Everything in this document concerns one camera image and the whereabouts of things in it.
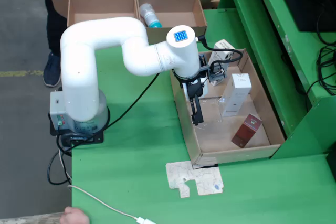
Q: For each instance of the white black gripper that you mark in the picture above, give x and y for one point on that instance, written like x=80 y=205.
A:
x=206 y=87

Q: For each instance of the red Secret W box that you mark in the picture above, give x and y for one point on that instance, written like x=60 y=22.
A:
x=246 y=129

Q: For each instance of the grey robot base box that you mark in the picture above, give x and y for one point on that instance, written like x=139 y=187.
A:
x=56 y=108

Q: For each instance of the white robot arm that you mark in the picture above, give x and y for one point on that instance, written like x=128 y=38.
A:
x=78 y=77

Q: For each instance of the shallow cardboard tray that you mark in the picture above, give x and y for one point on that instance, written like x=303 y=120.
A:
x=236 y=153

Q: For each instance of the bare person hand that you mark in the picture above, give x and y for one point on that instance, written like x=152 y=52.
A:
x=74 y=217

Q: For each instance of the tall white carton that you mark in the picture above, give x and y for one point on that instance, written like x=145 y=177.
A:
x=236 y=95

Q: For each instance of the white cow print carton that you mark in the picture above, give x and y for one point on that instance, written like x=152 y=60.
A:
x=223 y=49

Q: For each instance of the beige line-patterned card piece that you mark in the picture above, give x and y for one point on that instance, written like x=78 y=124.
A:
x=183 y=174

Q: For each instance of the green metal rack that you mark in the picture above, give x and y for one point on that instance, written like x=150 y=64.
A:
x=262 y=37

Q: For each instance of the white bottle teal cap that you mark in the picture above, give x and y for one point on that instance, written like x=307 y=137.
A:
x=150 y=16

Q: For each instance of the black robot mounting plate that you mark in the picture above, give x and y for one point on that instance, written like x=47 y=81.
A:
x=97 y=138

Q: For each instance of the dark blue sneaker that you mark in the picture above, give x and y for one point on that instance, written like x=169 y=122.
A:
x=52 y=72

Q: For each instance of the person in dark trousers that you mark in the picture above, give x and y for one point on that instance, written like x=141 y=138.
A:
x=60 y=11

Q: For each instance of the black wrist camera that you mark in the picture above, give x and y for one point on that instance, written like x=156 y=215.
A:
x=218 y=73

